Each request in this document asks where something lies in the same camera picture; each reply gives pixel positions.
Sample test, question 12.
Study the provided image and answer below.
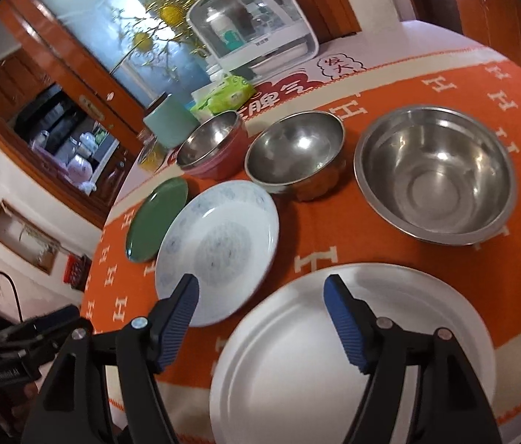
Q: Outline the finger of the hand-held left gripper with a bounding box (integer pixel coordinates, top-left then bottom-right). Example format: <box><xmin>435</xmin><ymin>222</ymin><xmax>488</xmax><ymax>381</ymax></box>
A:
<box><xmin>0</xmin><ymin>304</ymin><xmax>92</xmax><ymax>350</ymax></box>

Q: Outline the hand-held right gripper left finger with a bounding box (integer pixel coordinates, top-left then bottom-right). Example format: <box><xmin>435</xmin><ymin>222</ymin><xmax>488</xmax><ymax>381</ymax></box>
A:
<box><xmin>20</xmin><ymin>273</ymin><xmax>201</xmax><ymax>444</ymax></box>

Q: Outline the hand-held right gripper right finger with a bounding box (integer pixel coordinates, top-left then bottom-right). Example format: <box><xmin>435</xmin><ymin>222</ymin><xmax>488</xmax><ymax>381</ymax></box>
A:
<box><xmin>322</xmin><ymin>274</ymin><xmax>506</xmax><ymax>444</ymax></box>

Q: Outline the stack of nested bowls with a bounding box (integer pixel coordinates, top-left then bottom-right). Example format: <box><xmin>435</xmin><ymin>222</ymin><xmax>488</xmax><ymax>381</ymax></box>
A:
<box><xmin>209</xmin><ymin>263</ymin><xmax>497</xmax><ymax>444</ymax></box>

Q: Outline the blue patterned white plate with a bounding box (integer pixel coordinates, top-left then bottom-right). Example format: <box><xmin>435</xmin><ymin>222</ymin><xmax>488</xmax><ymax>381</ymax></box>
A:
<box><xmin>155</xmin><ymin>180</ymin><xmax>280</xmax><ymax>328</ymax></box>

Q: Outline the green plate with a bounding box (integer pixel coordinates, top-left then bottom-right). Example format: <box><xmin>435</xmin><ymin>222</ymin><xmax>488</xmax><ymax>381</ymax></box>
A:
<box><xmin>125</xmin><ymin>178</ymin><xmax>190</xmax><ymax>263</ymax></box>

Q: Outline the large steel bowl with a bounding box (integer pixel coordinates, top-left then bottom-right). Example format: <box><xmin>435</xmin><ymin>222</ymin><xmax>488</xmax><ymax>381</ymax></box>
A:
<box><xmin>354</xmin><ymin>106</ymin><xmax>519</xmax><ymax>247</ymax></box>

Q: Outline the small stainless steel bowl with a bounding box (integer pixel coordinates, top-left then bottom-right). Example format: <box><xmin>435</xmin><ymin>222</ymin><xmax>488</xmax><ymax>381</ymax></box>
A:
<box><xmin>176</xmin><ymin>111</ymin><xmax>248</xmax><ymax>181</ymax></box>

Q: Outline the medium steel bowl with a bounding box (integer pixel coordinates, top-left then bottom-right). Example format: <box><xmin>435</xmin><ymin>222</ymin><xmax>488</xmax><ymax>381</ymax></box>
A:
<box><xmin>245</xmin><ymin>111</ymin><xmax>347</xmax><ymax>202</ymax></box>

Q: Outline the red plastic container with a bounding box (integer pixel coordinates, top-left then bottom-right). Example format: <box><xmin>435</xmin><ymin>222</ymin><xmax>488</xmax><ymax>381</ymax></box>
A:
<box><xmin>63</xmin><ymin>253</ymin><xmax>92</xmax><ymax>291</ymax></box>

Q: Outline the orange patterned tablecloth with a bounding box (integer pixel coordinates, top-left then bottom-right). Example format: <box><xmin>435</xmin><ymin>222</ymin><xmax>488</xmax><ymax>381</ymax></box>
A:
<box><xmin>79</xmin><ymin>47</ymin><xmax>521</xmax><ymax>444</ymax></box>

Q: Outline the white ceramic jar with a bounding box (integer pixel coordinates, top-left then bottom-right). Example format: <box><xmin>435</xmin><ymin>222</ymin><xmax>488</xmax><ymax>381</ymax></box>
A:
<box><xmin>67</xmin><ymin>154</ymin><xmax>95</xmax><ymax>183</ymax></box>

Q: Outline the yellow lidded glass container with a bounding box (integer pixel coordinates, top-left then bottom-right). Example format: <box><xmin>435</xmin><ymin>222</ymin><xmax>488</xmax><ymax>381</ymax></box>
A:
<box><xmin>138</xmin><ymin>132</ymin><xmax>167</xmax><ymax>173</ymax></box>

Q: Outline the teal canister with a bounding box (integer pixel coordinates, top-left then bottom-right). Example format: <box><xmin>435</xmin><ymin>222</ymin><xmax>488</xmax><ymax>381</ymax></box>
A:
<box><xmin>142</xmin><ymin>93</ymin><xmax>201</xmax><ymax>149</ymax></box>

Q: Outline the green tissue pack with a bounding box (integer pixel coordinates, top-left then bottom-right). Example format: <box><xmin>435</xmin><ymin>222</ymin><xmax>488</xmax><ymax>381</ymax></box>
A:
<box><xmin>190</xmin><ymin>74</ymin><xmax>256</xmax><ymax>121</ymax></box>

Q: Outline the wooden kitchen cabinet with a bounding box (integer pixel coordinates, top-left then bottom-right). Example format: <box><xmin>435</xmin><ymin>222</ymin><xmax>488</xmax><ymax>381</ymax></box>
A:
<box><xmin>0</xmin><ymin>51</ymin><xmax>136</xmax><ymax>227</ymax></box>

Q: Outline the red printed table mat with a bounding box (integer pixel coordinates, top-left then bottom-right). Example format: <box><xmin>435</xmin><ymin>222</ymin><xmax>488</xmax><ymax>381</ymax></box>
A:
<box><xmin>112</xmin><ymin>19</ymin><xmax>506</xmax><ymax>206</ymax></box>

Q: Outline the white storage box clear lid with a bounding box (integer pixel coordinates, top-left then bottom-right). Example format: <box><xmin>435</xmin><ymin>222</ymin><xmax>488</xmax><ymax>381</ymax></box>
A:
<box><xmin>186</xmin><ymin>0</ymin><xmax>320</xmax><ymax>72</ymax></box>

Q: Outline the white bottle teal label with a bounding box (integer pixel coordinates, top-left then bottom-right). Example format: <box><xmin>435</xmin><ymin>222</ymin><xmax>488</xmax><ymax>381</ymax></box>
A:
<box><xmin>209</xmin><ymin>7</ymin><xmax>243</xmax><ymax>51</ymax></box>

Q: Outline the sliding glass door gold ornament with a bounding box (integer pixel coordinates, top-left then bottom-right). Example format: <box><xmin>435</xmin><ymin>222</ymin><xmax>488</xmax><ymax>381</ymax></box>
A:
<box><xmin>22</xmin><ymin>0</ymin><xmax>224</xmax><ymax>116</ymax></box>

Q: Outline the black braided cable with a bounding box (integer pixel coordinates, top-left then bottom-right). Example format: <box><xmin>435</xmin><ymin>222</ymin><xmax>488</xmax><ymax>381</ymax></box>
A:
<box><xmin>0</xmin><ymin>270</ymin><xmax>24</xmax><ymax>322</ymax></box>

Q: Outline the large wall niche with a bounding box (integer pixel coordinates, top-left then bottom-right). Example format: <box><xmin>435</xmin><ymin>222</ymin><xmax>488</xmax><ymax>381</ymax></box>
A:
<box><xmin>0</xmin><ymin>200</ymin><xmax>61</xmax><ymax>275</ymax></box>

